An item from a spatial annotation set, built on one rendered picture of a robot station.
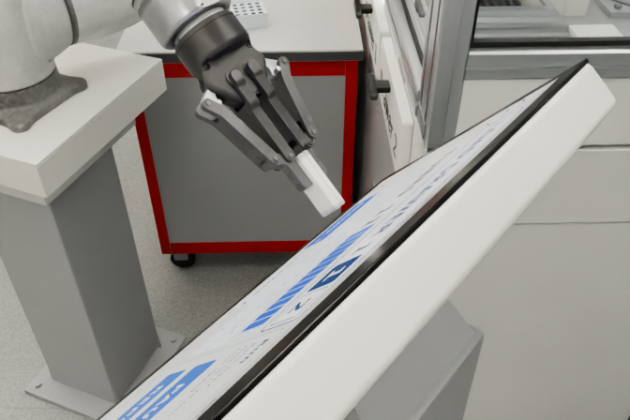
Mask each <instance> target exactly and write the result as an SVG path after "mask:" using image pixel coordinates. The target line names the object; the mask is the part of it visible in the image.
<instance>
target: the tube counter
mask: <svg viewBox="0 0 630 420"><path fill-rule="evenodd" d="M404 198H405V197H404ZM404 198H402V199H400V200H398V201H396V202H393V203H391V204H390V205H388V206H386V207H384V208H383V209H381V210H379V211H377V212H376V213H375V214H374V215H373V216H372V217H370V218H369V219H368V220H367V221H366V222H365V223H363V224H362V225H361V226H360V227H359V228H358V229H357V230H356V231H354V232H353V233H352V234H351V235H350V236H349V237H347V238H346V239H345V240H344V241H343V242H342V243H341V244H340V245H338V246H337V247H336V248H335V249H334V250H333V251H332V252H330V253H329V254H328V255H327V256H326V257H325V258H324V259H322V260H321V261H320V262H319V263H318V264H317V265H316V266H314V267H313V268H312V269H311V270H310V271H309V272H308V273H306V274H305V275H304V276H303V277H302V278H301V279H300V280H298V281H297V282H296V283H295V284H294V285H293V286H292V287H291V288H290V289H289V290H288V291H286V292H285V293H284V294H282V295H281V296H280V297H279V299H278V300H277V301H275V302H274V303H273V304H272V305H271V306H270V307H269V308H267V309H266V310H265V311H264V312H263V313H262V314H261V315H259V316H258V317H257V318H256V319H255V320H254V321H253V322H251V323H250V324H249V325H248V326H247V327H246V328H245V329H243V330H242V331H241V332H240V333H239V334H238V335H237V336H236V337H234V338H233V339H232V340H231V341H230V342H229V343H227V344H226V345H229V344H231V343H234V342H236V341H239V340H242V339H244V338H249V337H251V336H252V335H253V334H254V333H255V332H257V331H258V330H259V329H260V328H261V327H262V326H263V325H264V324H265V323H267V322H268V321H269V320H270V319H271V318H272V317H273V316H274V315H276V314H277V313H278V312H279V311H280V310H281V309H282V308H283V307H285V306H286V305H287V304H288V303H289V302H290V301H291V300H292V299H293V298H294V297H295V296H296V295H297V294H299V293H300V292H301V291H302V290H303V289H305V288H306V286H307V285H308V284H309V283H310V282H311V281H312V280H314V279H315V278H316V277H317V276H318V275H319V274H320V273H321V272H323V271H324V270H325V269H326V268H327V267H328V266H329V265H330V264H331V263H333V262H334V261H335V260H336V259H337V258H338V257H339V256H340V255H342V254H343V253H344V252H345V251H346V250H347V249H348V248H349V247H351V246H352V245H353V244H354V243H355V242H356V241H357V240H358V239H359V238H361V237H362V236H363V235H364V234H365V233H366V232H367V231H368V230H370V229H371V228H372V227H373V226H374V225H375V224H376V223H377V222H378V221H380V220H381V219H382V218H383V217H384V216H385V215H386V214H387V213H389V212H390V211H391V210H392V209H393V208H394V207H395V206H396V205H397V204H398V203H400V202H401V201H402V200H403V199H404ZM226 345H225V346H226Z"/></svg>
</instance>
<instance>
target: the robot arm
mask: <svg viewBox="0 0 630 420"><path fill-rule="evenodd" d="M231 3H232V1H231V0H0V126H3V127H6V128H8V129H10V130H11V131H12V132H14V133H23V132H25V131H27V130H29V129H30V128H31V127H32V126H33V125H34V124H35V123H36V121H37V120H39V119H40V118H42V117H43V116H45V115H46V114H47V113H49V112H51V111H52V110H54V109H55V108H56V107H58V106H59V105H61V104H62V103H63V102H65V101H66V100H68V99H69V98H71V97H73V96H74V95H76V94H78V93H80V92H82V91H84V90H86V89H87V87H88V85H87V81H86V79H85V78H81V77H74V76H68V75H65V74H62V73H59V71H58V68H57V66H56V64H55V61H54V58H55V57H56V56H58V55H59V54H60V53H62V52H63V51H64V50H65V49H67V48H68V47H69V46H72V45H75V44H78V43H83V42H87V41H91V40H94V39H98V38H103V37H106V36H108V35H111V34H114V33H116V32H119V31H121V30H124V29H126V28H129V27H130V26H132V25H134V24H136V23H139V22H140V21H143V22H144V23H145V25H146V26H147V27H148V29H149V30H150V31H151V33H152V34H153V35H154V37H155V38H156V40H157V41H158V43H159V44H160V45H161V47H162V48H164V49H165V50H170V51H171V50H175V54H176V55H177V57H178V58H179V60H180V61H181V62H182V64H183V65H184V66H185V68H186V69H187V71H188V72H189V73H190V75H191V76H192V77H194V78H197V79H198V81H199V84H200V88H201V91H202V93H203V96H202V101H201V103H200V105H199V106H198V107H197V109H196V110H195V111H194V115H195V116H196V117H197V118H198V119H200V120H202V121H204V122H205V123H208V124H210V125H212V126H213V127H214V128H216V129H217V130H218V131H219V132H220V133H221V134H222V135H223V136H224V137H226V138H227V139H228V140H229V141H230V142H231V143H232V144H233V145H234V146H236V147H237V148H238V149H239V150H240V151H241V152H242V153H243V154H244V155H245V156H246V157H248V158H249V159H250V160H251V161H252V162H253V163H254V164H255V165H256V166H258V167H259V168H260V169H261V170H262V171H263V172H268V171H270V170H274V171H276V172H279V171H284V173H285V174H286V175H287V177H288V178H289V180H290V181H291V182H292V184H293V185H294V187H295V188H296V189H297V190H298V191H299V192H303V191H305V193H306V194H307V196H308V197H309V199H310V200H311V201H312V203H313V204H314V205H315V207H316V208H317V209H318V211H319V212H320V213H321V215H322V216H323V217H326V216H327V215H329V214H331V213H332V212H334V211H336V210H337V209H339V207H340V206H341V205H343V204H344V203H345V201H344V200H343V199H342V197H341V196H340V195H339V193H338V192H337V190H336V189H335V187H334V186H333V185H332V183H331V182H330V181H329V179H328V178H327V177H326V174H327V170H326V168H325V167H324V166H323V164H322V163H321V162H320V160H319V158H318V157H317V156H316V154H315V153H314V152H313V150H312V148H311V147H312V146H313V145H314V144H315V141H314V139H315V138H316V137H317V136H318V130H317V129H316V126H315V124H314V122H313V120H312V118H311V116H310V114H309V112H308V109H307V107H306V105H305V103H304V101H303V99H302V97H301V95H300V93H299V91H298V89H297V87H296V85H295V83H294V81H293V78H292V76H291V71H290V64H289V60H288V59H287V58H286V57H285V56H281V57H279V59H278V60H273V59H266V58H265V57H264V55H263V54H262V53H261V52H259V51H258V50H256V49H255V48H254V47H253V46H252V45H251V42H250V39H249V34H248V32H247V30H246V29H245V28H244V26H243V25H242V24H241V23H240V22H239V20H238V19H237V18H236V16H235V15H234V14H233V12H232V11H229V9H230V6H231ZM269 81H271V83H272V84H271V83H270V82H269ZM222 104H225V105H227V106H229V107H230V109H231V110H232V112H231V111H230V110H229V109H227V108H226V107H225V106H223V105H222ZM240 119H241V120H242V121H243V122H244V123H245V124H244V123H243V122H242V121H241V120H240Z"/></svg>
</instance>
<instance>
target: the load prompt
mask: <svg viewBox="0 0 630 420"><path fill-rule="evenodd" d="M523 107H524V106H523ZM523 107H522V108H523ZM522 108H520V109H518V110H516V111H515V112H512V113H510V114H509V115H507V116H505V117H504V118H503V119H501V120H499V121H497V122H496V123H494V124H492V125H491V126H489V127H486V128H485V129H483V130H482V131H481V132H480V133H479V134H478V135H476V136H475V137H474V138H473V139H472V140H471V141H470V142H469V143H468V144H466V145H465V146H464V147H463V148H462V149H461V150H460V151H459V152H458V153H457V154H455V155H454V156H453V157H452V158H451V159H450V160H449V161H448V162H446V163H445V164H444V165H443V166H442V167H441V168H440V169H439V170H438V171H437V172H435V173H434V174H433V175H432V176H431V177H430V178H429V179H428V180H427V181H426V182H425V183H424V184H423V185H422V186H421V187H420V188H419V189H417V190H416V191H415V192H414V193H413V194H412V195H411V196H410V197H409V198H408V199H406V200H405V201H404V202H403V203H402V204H401V205H400V206H399V207H397V208H396V209H395V210H394V211H393V212H392V213H391V214H390V215H389V216H388V217H386V218H385V219H384V220H383V221H382V222H381V223H380V224H379V225H377V226H376V227H375V228H374V229H373V230H372V231H371V232H370V233H369V234H367V235H366V236H365V237H364V238H363V239H362V240H361V241H360V242H359V243H357V244H356V245H355V246H354V247H353V248H352V249H351V250H350V251H349V252H347V253H346V254H345V255H344V256H343V257H342V258H341V259H340V260H339V261H338V262H336V263H335V264H334V265H333V266H332V267H331V268H330V269H329V270H327V271H326V272H325V273H324V274H323V275H322V276H321V277H320V278H319V279H317V280H316V281H315V282H314V283H313V284H312V285H311V286H310V287H309V288H307V289H306V290H305V291H304V292H303V293H302V294H301V295H300V296H299V297H297V298H296V299H295V300H294V301H293V302H292V303H291V304H290V305H289V306H288V307H286V308H285V309H284V310H283V311H282V312H281V313H280V314H279V315H277V316H276V318H275V319H274V320H273V321H271V322H270V323H269V324H267V325H266V326H265V327H264V329H263V330H262V331H261V332H260V333H262V332H265V331H267V330H270V329H273V328H276V327H278V326H281V325H283V324H286V323H290V322H293V321H296V320H297V319H298V318H299V317H300V316H301V315H302V314H303V313H304V312H305V311H306V310H307V309H309V308H310V307H311V306H312V305H313V304H314V303H315V302H316V301H317V300H318V299H319V298H320V297H321V296H322V295H324V294H325V293H326V292H327V291H328V290H329V289H330V288H331V287H332V286H333V285H334V284H335V283H336V282H338V281H339V280H340V279H341V278H342V277H343V276H344V275H345V274H346V273H347V272H348V271H349V270H350V269H351V268H353V267H354V266H355V265H356V264H357V263H358V262H359V261H360V260H361V259H362V258H363V257H364V256H365V255H367V254H368V253H369V252H370V251H371V250H372V249H373V248H374V247H375V246H376V245H377V244H378V243H379V242H380V241H382V240H383V239H384V237H385V236H386V235H387V234H389V233H390V232H391V231H392V230H393V229H394V228H396V226H397V225H398V224H399V223H400V222H401V221H402V220H403V219H404V218H405V217H406V216H408V215H409V214H410V213H411V212H412V211H413V210H414V209H415V208H416V207H417V206H418V205H419V204H420V203H421V202H422V201H424V200H425V199H426V198H427V197H428V196H429V195H430V194H431V193H432V192H433V191H434V190H435V189H436V188H438V187H439V186H440V185H441V184H442V183H443V182H444V181H445V180H446V179H447V178H448V177H449V176H450V175H451V174H452V173H454V172H455V171H456V170H457V169H458V168H459V167H460V166H461V165H462V164H463V163H464V162H465V161H466V160H468V159H469V158H470V157H471V156H472V155H473V154H474V153H475V152H476V151H477V150H478V149H479V148H480V147H481V146H483V145H484V144H485V143H486V142H487V141H488V140H489V139H490V138H491V137H492V136H493V135H494V134H495V133H497V132H498V131H499V130H500V129H501V128H502V127H503V126H504V125H505V124H506V123H507V122H508V121H509V120H510V119H512V118H513V117H514V116H515V115H516V114H517V113H518V112H519V111H520V110H521V109H522ZM260 333H258V334H260Z"/></svg>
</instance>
